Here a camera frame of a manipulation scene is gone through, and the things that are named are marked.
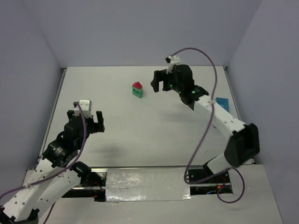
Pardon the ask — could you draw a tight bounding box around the red wedge block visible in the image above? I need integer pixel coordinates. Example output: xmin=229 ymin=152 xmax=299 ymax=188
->
xmin=132 ymin=82 xmax=143 ymax=89

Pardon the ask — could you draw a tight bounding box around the blue plastic bin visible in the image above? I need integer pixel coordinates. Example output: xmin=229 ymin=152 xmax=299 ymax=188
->
xmin=216 ymin=97 xmax=229 ymax=112

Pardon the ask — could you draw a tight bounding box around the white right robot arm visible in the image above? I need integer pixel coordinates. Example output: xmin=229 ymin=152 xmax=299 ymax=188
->
xmin=150 ymin=64 xmax=260 ymax=175

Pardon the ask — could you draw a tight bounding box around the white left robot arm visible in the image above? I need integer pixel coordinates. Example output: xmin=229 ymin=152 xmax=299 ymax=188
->
xmin=0 ymin=110 xmax=106 ymax=224

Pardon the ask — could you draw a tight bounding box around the white front cover board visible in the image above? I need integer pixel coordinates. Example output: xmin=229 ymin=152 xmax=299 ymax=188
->
xmin=9 ymin=164 xmax=285 ymax=224

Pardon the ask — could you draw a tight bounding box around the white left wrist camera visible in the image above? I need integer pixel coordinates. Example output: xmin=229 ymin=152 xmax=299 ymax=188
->
xmin=74 ymin=99 xmax=92 ymax=118

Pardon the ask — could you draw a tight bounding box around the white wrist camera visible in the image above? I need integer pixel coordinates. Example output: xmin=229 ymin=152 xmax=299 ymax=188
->
xmin=74 ymin=99 xmax=92 ymax=118
xmin=165 ymin=55 xmax=181 ymax=74

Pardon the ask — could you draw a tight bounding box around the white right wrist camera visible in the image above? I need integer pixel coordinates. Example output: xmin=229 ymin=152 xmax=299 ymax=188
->
xmin=165 ymin=55 xmax=181 ymax=74

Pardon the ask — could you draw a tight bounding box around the aluminium table edge rail left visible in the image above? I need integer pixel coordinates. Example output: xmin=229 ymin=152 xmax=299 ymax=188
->
xmin=32 ymin=68 xmax=67 ymax=169

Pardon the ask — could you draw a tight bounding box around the aluminium table edge rail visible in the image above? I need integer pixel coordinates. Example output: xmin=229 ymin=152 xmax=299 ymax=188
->
xmin=223 ymin=66 xmax=255 ymax=164
xmin=32 ymin=68 xmax=67 ymax=169

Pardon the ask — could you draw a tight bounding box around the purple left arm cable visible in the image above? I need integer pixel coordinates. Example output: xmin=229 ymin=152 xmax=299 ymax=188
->
xmin=0 ymin=101 xmax=91 ymax=224

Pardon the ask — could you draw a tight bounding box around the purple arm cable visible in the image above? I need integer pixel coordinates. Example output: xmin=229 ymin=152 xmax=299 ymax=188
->
xmin=0 ymin=101 xmax=91 ymax=224
xmin=171 ymin=48 xmax=245 ymax=204

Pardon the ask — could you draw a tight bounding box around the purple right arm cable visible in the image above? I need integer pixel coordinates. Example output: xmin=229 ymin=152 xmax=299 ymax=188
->
xmin=171 ymin=48 xmax=245 ymax=204

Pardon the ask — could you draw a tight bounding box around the aluminium table edge rail right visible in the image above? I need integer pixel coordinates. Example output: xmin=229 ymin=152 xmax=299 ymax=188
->
xmin=223 ymin=66 xmax=255 ymax=164

